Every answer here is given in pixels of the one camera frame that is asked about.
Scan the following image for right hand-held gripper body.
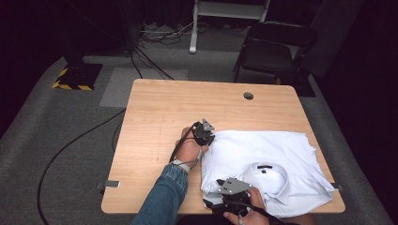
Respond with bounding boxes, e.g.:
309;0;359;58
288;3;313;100
218;177;254;217

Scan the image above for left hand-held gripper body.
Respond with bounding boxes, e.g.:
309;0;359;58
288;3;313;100
191;118;216;146

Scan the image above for white button-up shirt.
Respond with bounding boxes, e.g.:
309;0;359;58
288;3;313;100
200;129;337;219

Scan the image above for person's left hand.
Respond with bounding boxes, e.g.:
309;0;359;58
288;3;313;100
175;126;210;169

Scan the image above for person's right hand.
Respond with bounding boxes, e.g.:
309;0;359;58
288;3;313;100
222;187;268;225

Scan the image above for grey wristband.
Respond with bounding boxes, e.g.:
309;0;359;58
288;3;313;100
172;158;191;173

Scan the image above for grey floor mat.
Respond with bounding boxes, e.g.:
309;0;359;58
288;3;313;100
99;67;190;109

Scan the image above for black folding chair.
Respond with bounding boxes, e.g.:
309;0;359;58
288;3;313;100
233;21;319;86

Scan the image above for black stand with striped base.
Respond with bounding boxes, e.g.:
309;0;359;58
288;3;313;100
51;46;103;92

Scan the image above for grey leaning board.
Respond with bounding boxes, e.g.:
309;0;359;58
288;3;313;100
300;0;366;79

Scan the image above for right hand-held gripper cable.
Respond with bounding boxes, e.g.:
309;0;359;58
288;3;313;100
231;200;286;225

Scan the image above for thin black floor cable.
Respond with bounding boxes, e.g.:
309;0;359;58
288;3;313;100
111;121;124;153

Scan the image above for white desk frame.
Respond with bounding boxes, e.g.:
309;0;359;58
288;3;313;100
189;0;272;54

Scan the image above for bundle of floor cables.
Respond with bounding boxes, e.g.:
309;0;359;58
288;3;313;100
129;21;196;81

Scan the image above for thick black floor cable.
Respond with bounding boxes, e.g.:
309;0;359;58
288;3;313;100
37;107;127;225

